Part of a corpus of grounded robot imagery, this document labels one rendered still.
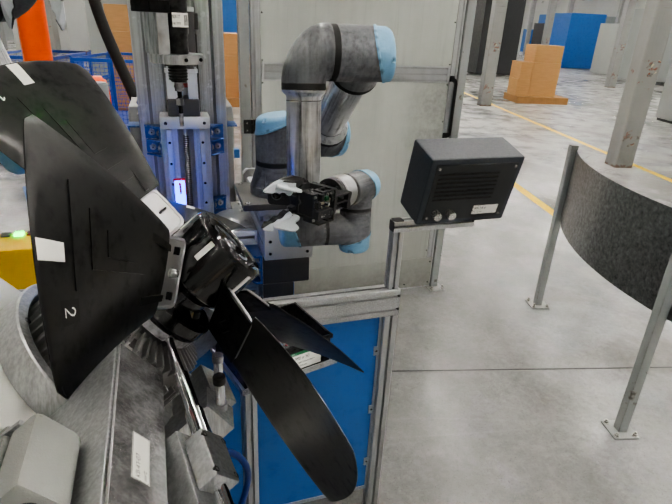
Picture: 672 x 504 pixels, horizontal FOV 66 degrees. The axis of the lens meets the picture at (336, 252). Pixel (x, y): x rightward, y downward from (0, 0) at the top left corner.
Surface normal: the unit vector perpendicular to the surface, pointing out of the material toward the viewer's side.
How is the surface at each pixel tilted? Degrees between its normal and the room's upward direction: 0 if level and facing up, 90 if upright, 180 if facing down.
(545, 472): 0
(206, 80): 90
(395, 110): 90
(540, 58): 90
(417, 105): 90
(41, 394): 69
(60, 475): 50
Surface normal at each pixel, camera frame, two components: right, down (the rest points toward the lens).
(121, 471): 0.76, -0.65
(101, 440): -0.57, -0.64
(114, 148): 0.63, -0.42
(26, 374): -0.11, -0.07
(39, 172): 0.95, -0.26
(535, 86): 0.11, 0.41
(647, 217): -0.98, 0.04
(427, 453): 0.04, -0.91
